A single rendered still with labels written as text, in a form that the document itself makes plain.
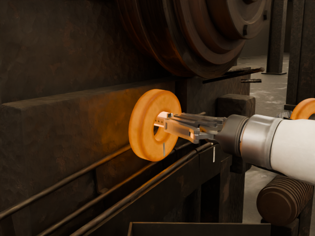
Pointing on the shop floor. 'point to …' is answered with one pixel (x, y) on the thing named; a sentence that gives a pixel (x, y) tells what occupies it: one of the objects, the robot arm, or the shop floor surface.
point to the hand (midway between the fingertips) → (157, 117)
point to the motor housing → (283, 204)
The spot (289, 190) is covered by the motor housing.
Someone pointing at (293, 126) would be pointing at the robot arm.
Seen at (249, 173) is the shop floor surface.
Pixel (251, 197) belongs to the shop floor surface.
